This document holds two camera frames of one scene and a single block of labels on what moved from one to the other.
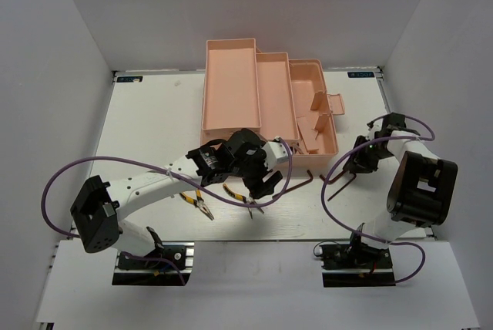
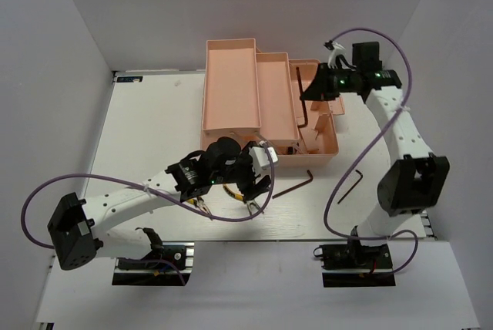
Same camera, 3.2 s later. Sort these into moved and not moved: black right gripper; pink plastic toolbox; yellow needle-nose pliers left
Moved: black right gripper
Not moved: yellow needle-nose pliers left; pink plastic toolbox
